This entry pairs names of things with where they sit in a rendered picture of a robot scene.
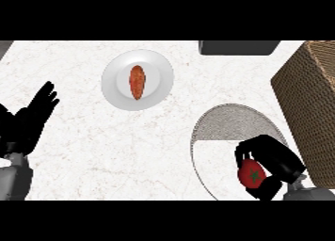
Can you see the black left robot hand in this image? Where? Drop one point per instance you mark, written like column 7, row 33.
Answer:
column 24, row 120

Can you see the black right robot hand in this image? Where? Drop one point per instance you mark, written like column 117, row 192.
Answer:
column 278, row 157

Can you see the red tomato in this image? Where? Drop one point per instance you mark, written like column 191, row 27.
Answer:
column 252, row 174

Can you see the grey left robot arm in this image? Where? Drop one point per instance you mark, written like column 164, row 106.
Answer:
column 10, row 180

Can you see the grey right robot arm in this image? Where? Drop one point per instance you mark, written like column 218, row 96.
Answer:
column 309, row 191

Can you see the grey round placemat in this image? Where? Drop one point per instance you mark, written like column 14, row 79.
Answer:
column 229, row 125

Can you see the brown wicker basket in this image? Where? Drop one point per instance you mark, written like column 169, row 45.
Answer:
column 313, row 116

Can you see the orange sweet potato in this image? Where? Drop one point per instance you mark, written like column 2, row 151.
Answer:
column 138, row 81

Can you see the white round plate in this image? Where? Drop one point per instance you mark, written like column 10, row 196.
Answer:
column 138, row 79

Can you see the dark grey appliance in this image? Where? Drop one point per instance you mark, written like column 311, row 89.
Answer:
column 240, row 47

